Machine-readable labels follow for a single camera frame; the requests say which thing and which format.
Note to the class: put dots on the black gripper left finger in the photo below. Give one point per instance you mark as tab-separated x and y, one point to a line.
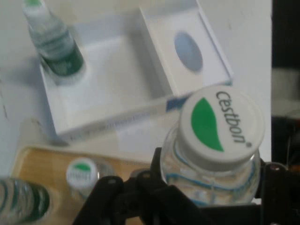
140	199

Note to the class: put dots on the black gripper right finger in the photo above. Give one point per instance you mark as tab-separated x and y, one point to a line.
276	194

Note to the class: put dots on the clear water bottle white cap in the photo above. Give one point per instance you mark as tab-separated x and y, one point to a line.
218	126

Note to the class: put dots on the clear water bottle green label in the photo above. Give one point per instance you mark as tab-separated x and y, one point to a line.
56	47
80	174
23	201

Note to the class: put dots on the beige wooden tray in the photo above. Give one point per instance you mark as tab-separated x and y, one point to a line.
44	161

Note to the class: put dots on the white open cardboard box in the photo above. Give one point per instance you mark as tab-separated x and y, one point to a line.
112	77

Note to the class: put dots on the white box lid blue oval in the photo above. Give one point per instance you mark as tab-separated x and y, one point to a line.
168	49

